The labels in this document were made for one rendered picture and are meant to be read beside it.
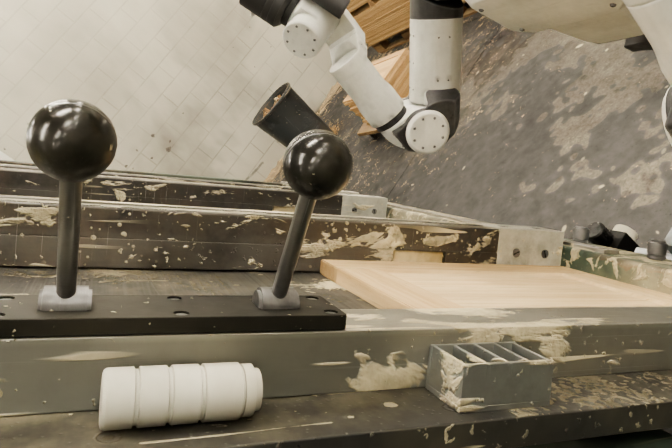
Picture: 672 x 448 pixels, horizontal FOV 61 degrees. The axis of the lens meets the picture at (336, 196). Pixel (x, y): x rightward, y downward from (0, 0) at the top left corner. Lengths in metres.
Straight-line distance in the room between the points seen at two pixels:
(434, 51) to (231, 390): 0.77
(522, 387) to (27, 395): 0.28
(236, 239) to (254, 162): 5.49
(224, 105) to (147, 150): 0.92
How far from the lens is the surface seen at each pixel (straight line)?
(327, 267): 0.71
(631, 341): 0.52
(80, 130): 0.27
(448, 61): 1.00
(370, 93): 0.98
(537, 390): 0.40
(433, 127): 0.99
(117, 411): 0.31
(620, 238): 1.15
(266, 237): 0.71
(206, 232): 0.69
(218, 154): 6.08
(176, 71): 6.10
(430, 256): 0.81
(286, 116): 5.13
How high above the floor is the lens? 1.52
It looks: 20 degrees down
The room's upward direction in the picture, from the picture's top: 50 degrees counter-clockwise
